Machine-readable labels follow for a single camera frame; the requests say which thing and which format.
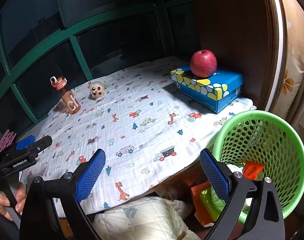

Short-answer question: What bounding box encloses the brown wooden cabinet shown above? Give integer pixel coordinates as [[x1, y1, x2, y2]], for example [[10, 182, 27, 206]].
[[189, 0, 278, 110]]

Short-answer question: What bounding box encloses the white curved panel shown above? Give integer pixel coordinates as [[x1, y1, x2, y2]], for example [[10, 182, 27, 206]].
[[268, 0, 291, 115]]

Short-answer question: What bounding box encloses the orange water bottle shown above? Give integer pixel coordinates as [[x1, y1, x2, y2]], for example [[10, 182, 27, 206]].
[[50, 76, 82, 115]]

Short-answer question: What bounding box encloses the orange box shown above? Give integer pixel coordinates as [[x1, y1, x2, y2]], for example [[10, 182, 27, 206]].
[[190, 181, 219, 227]]

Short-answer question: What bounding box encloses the white tissue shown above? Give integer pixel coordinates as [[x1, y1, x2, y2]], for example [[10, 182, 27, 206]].
[[227, 164, 244, 174]]

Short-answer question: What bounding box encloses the blue patterned tissue box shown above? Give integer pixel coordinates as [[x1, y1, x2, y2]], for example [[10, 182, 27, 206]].
[[170, 65, 244, 114]]

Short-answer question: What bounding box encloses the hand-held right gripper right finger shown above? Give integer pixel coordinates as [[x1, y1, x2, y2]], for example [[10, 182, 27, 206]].
[[200, 149, 285, 240]]

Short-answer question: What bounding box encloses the white quilt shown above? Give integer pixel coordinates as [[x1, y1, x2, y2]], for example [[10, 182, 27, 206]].
[[92, 196, 200, 240]]

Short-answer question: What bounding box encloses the red apple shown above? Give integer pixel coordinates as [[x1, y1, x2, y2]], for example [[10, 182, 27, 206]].
[[190, 50, 217, 78]]

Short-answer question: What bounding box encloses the cream skull-shaped toy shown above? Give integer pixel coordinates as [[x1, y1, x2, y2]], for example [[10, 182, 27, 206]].
[[89, 81, 108, 98]]

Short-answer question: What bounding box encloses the green window frame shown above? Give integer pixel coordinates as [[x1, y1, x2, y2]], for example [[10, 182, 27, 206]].
[[0, 0, 195, 125]]

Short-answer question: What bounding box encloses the orange wrapper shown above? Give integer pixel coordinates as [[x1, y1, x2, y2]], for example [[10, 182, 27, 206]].
[[242, 161, 265, 180]]

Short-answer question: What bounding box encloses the white printed blanket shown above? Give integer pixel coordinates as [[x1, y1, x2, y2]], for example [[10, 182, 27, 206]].
[[19, 56, 258, 217]]

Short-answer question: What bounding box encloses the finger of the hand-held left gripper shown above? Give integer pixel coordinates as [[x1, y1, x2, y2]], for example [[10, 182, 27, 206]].
[[15, 135, 35, 151], [29, 135, 53, 155]]

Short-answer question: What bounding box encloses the floral curtain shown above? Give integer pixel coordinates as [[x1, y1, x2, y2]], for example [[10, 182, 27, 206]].
[[280, 0, 304, 130]]

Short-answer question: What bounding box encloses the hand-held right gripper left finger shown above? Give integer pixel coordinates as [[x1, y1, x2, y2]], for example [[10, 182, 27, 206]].
[[19, 149, 106, 240]]

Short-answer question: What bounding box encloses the green mesh basket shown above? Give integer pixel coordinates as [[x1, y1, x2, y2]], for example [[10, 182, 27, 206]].
[[212, 110, 304, 224]]

